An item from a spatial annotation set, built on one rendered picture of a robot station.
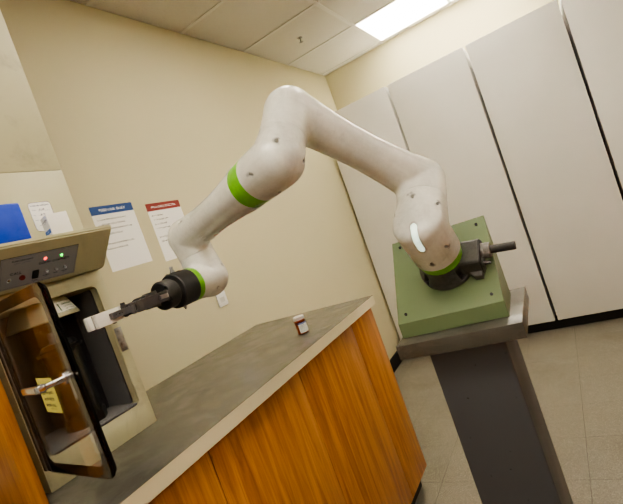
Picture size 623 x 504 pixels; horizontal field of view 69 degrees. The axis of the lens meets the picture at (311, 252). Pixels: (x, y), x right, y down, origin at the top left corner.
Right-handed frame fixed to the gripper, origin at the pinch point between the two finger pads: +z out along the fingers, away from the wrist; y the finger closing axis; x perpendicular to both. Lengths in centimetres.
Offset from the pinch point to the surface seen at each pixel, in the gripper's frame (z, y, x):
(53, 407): 12.0, -8.4, 13.4
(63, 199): -19.2, -26.1, -34.4
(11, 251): 4.6, -15.5, -21.2
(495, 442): -55, 56, 67
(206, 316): -97, -69, 19
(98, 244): -18.4, -17.9, -18.7
